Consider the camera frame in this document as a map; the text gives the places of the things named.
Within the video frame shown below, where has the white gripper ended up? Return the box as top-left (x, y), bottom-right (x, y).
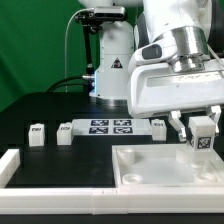
top-left (127, 61), bottom-right (224, 142)

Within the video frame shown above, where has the white square table top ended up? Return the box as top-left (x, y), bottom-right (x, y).
top-left (112, 144), bottom-right (224, 187)

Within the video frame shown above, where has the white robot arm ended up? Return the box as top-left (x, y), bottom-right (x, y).
top-left (79, 0), bottom-right (224, 141)

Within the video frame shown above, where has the white U-shaped obstacle fence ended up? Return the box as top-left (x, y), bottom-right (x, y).
top-left (0, 149), bottom-right (224, 214)

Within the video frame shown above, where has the green backdrop curtain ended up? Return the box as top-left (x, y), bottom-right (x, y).
top-left (0, 0), bottom-right (149, 113)

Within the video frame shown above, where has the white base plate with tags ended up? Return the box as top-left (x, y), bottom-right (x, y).
top-left (72, 119), bottom-right (152, 136)

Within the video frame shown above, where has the black cable bundle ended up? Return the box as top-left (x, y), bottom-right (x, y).
top-left (45, 75), bottom-right (93, 94)

